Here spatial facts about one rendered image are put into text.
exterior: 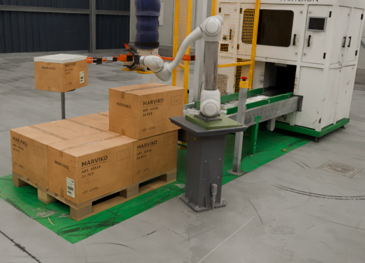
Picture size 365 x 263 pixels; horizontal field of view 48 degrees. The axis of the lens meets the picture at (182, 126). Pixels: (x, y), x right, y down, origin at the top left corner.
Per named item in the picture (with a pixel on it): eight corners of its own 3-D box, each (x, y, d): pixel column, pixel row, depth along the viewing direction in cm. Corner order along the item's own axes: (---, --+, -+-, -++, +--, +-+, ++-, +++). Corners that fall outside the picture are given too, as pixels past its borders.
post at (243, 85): (234, 170, 449) (243, 80, 423) (240, 172, 445) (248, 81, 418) (231, 171, 444) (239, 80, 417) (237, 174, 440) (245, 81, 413)
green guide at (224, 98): (256, 92, 610) (257, 86, 608) (262, 93, 604) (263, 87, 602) (188, 107, 491) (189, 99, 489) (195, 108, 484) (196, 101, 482)
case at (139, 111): (153, 120, 427) (155, 82, 417) (182, 128, 403) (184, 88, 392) (108, 130, 383) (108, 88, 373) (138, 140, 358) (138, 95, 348)
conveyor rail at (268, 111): (294, 109, 577) (295, 96, 572) (297, 110, 573) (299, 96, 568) (191, 143, 404) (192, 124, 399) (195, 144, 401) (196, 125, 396)
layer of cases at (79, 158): (111, 144, 471) (111, 110, 461) (176, 167, 411) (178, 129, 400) (12, 170, 382) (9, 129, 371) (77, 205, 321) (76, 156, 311)
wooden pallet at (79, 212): (111, 155, 475) (111, 144, 472) (176, 180, 414) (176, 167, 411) (13, 185, 386) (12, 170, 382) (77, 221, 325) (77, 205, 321)
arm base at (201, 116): (226, 119, 350) (227, 113, 348) (206, 121, 336) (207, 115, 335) (212, 114, 363) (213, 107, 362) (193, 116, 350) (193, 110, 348)
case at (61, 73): (63, 92, 506) (62, 60, 496) (35, 89, 517) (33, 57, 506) (87, 85, 562) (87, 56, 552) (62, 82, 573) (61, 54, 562)
